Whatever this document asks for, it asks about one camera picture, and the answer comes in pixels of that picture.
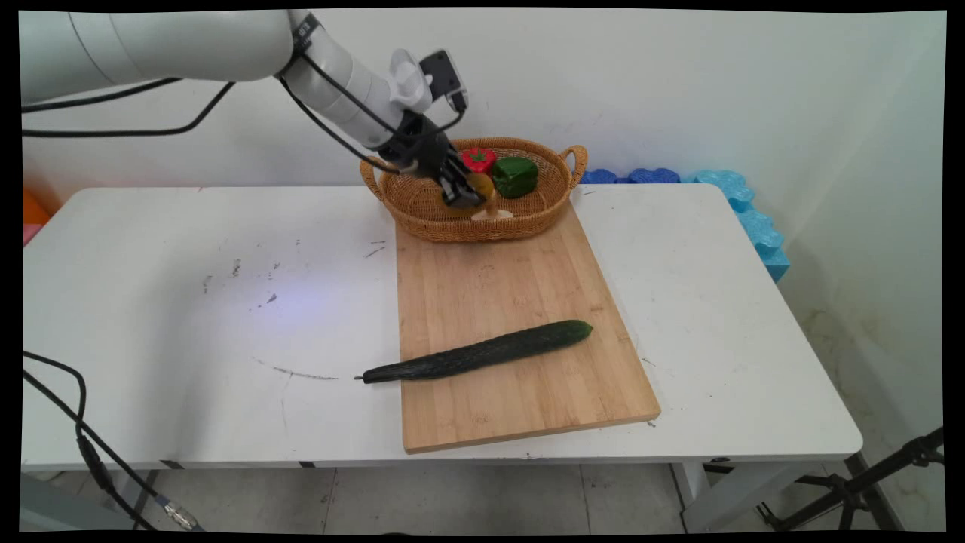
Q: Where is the dark blue foam mat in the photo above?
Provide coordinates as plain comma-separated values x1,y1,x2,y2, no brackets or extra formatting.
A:
578,167,682,186

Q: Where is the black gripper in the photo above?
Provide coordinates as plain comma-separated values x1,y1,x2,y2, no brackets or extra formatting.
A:
389,112,485,210

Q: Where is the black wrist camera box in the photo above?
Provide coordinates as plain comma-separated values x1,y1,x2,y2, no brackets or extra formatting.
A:
418,49,470,114

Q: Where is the beige wooden toy mushroom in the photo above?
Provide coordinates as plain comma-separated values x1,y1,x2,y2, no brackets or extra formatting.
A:
470,198,516,222

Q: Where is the dark grey table leg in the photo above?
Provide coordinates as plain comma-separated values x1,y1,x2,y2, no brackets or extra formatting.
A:
131,468,161,530

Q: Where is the black floor cable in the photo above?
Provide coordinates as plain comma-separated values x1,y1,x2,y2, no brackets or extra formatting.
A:
21,350,203,532

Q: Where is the thick black gripper cable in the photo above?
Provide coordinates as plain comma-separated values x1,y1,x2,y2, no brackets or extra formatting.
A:
21,72,423,176

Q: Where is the oval wicker basket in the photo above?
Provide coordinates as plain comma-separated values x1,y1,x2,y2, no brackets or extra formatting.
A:
360,137,588,244

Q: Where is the red toy tomato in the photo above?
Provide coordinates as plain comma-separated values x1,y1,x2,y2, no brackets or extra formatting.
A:
461,147,498,176

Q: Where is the long dark green cucumber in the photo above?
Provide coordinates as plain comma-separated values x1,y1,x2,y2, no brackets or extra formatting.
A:
354,319,594,385

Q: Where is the black tripod stand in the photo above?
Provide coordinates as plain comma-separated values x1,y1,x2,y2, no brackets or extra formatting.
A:
705,426,945,532

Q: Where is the light blue foam mat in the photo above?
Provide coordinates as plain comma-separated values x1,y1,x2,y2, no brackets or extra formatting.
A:
693,169,792,284

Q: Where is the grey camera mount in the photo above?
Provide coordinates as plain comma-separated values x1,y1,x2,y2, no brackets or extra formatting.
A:
388,48,435,115

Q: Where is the white table leg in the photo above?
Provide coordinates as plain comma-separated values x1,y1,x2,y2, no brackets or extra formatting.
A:
669,459,816,533

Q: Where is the wooden cutting board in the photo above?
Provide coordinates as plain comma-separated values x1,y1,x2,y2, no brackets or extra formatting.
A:
394,200,662,455

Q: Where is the thin black camera cable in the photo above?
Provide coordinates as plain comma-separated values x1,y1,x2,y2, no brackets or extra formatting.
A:
21,51,470,144

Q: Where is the black cable strap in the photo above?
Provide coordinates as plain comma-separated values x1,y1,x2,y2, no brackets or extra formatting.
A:
289,12,323,55

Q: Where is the orange foam piece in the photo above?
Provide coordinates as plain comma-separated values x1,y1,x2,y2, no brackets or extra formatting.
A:
22,189,54,247

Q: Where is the green toy bell pepper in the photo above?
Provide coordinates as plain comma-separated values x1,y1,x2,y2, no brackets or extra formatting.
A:
491,156,541,200

